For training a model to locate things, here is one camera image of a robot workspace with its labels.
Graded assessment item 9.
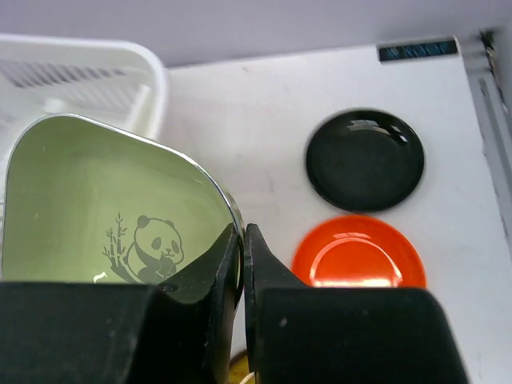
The white plastic slotted bin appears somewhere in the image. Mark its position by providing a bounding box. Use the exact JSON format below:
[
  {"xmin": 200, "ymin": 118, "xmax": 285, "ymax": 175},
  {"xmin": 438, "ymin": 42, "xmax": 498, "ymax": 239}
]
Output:
[{"xmin": 0, "ymin": 33, "xmax": 168, "ymax": 201}]

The orange round plate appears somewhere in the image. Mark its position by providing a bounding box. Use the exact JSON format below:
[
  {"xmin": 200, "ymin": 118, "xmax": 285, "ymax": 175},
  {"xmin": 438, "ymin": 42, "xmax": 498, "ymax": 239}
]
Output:
[{"xmin": 290, "ymin": 214, "xmax": 427, "ymax": 289}]

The green square panda plate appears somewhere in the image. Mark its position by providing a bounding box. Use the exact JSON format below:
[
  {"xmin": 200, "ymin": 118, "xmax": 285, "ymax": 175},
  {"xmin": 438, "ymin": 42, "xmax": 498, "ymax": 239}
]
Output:
[{"xmin": 1, "ymin": 114, "xmax": 242, "ymax": 285}]

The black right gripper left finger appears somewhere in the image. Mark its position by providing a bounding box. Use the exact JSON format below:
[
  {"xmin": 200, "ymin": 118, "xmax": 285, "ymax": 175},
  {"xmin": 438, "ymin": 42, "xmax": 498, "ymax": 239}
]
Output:
[{"xmin": 1, "ymin": 226, "xmax": 242, "ymax": 383}]

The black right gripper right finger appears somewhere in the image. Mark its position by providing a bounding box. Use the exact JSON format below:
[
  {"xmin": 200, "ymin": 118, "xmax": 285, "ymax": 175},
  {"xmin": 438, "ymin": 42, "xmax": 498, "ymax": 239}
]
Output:
[{"xmin": 244, "ymin": 224, "xmax": 468, "ymax": 383}]

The aluminium table frame rail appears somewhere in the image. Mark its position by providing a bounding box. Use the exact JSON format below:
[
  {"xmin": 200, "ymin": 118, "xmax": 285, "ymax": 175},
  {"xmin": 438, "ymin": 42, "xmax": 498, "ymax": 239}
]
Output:
[{"xmin": 461, "ymin": 30, "xmax": 511, "ymax": 227}]

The gold black round plate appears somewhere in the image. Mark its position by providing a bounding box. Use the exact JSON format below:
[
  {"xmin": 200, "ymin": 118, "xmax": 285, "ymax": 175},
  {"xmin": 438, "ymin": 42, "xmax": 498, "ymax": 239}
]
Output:
[{"xmin": 227, "ymin": 350, "xmax": 255, "ymax": 384}]

